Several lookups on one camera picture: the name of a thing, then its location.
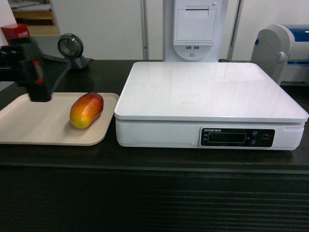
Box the white digital scale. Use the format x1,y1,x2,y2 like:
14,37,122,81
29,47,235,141
114,62,309,150

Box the red fire extinguisher box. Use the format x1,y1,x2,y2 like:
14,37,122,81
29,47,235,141
1,23,30,45

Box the grey blue label printer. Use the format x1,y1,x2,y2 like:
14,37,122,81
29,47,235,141
251,24,309,86

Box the beige plastic tray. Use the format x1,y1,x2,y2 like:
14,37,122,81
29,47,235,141
0,92,119,146

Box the red yellow mango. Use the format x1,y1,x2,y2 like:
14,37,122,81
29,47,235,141
70,92,104,129

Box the wooden shelf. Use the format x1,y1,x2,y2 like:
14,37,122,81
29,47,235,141
8,0,59,36

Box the black slatted checkout counter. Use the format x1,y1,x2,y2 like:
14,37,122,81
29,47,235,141
0,59,309,232

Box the grey round barcode scanner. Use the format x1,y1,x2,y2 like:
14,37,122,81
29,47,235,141
57,33,89,71

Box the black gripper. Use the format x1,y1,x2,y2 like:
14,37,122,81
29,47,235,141
20,43,70,102

